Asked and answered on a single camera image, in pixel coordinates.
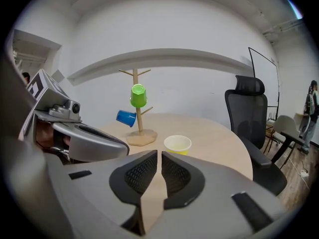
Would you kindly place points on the person's left hand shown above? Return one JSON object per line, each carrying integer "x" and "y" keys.
{"x": 43, "y": 133}

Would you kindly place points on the blue plastic cup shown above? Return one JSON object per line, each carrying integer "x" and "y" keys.
{"x": 125, "y": 118}

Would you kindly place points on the wooden cup tree stand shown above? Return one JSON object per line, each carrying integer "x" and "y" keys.
{"x": 142, "y": 138}

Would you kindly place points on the black mesh office chair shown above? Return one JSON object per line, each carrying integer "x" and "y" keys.
{"x": 246, "y": 108}

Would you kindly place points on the whiteboard on black stand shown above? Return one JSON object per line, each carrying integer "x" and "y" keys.
{"x": 265, "y": 78}

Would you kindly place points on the yellow plastic cup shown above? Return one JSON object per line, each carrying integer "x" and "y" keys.
{"x": 177, "y": 144}

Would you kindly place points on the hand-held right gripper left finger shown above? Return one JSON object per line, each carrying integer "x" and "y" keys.
{"x": 94, "y": 193}

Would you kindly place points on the white power strip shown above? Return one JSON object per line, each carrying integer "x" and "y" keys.
{"x": 304, "y": 173}

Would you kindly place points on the grey wall plate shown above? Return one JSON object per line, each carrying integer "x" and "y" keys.
{"x": 58, "y": 76}

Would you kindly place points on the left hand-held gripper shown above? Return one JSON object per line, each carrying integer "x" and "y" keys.
{"x": 47, "y": 93}

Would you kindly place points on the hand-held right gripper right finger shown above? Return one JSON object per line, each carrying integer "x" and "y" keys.
{"x": 219, "y": 190}

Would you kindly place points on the green plastic cup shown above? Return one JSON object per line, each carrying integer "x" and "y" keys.
{"x": 138, "y": 97}

